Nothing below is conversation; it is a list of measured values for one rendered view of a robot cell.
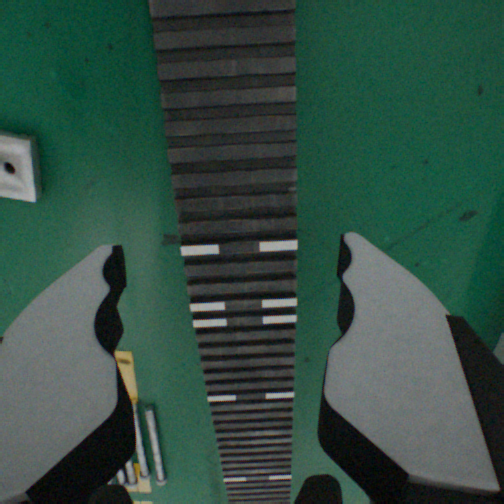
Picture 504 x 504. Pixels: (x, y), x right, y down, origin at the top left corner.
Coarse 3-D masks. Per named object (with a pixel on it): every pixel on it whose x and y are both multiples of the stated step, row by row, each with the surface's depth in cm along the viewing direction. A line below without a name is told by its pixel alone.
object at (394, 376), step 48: (384, 288) 9; (384, 336) 7; (432, 336) 7; (336, 384) 6; (384, 384) 6; (432, 384) 6; (336, 432) 6; (384, 432) 6; (432, 432) 6; (480, 432) 6; (384, 480) 6; (432, 480) 5; (480, 480) 5
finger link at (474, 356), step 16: (448, 320) 8; (464, 320) 8; (464, 336) 7; (464, 352) 7; (480, 352) 7; (464, 368) 7; (480, 368) 7; (496, 368) 7; (480, 384) 6; (496, 384) 6; (480, 400) 6; (496, 400) 6; (480, 416) 6; (496, 416) 6; (496, 432) 6; (496, 448) 5; (496, 464) 5; (416, 496) 5; (432, 496) 5; (448, 496) 5; (464, 496) 5; (480, 496) 5; (496, 496) 5
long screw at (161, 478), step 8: (152, 408) 26; (152, 416) 26; (152, 424) 27; (152, 432) 27; (152, 440) 28; (152, 448) 28; (160, 456) 29; (160, 464) 30; (160, 472) 30; (160, 480) 31
